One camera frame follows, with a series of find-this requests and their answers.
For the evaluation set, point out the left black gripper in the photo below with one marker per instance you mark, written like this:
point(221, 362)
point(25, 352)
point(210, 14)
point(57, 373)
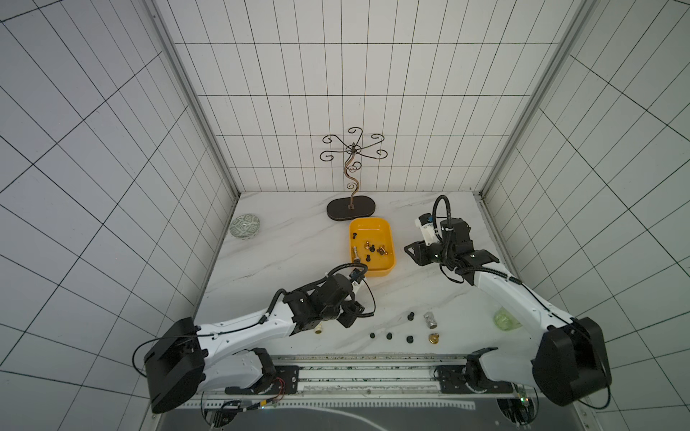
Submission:
point(353, 312)

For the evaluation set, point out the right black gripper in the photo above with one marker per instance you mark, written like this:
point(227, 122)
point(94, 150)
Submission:
point(426, 252)

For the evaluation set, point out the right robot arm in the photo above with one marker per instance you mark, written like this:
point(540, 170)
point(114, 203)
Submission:
point(564, 358)

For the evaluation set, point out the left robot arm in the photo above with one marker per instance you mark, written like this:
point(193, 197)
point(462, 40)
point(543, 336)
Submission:
point(218, 341)

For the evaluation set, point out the yellow plastic storage box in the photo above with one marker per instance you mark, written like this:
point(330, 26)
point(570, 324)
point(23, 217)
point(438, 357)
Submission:
point(371, 243)

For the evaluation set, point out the green glass cup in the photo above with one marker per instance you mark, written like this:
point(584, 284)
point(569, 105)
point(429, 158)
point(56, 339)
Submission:
point(505, 321)

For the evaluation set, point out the metal jewelry stand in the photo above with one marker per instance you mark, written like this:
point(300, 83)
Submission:
point(354, 206)

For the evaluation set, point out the aluminium mounting rail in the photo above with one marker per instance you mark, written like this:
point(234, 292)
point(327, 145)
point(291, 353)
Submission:
point(372, 377)

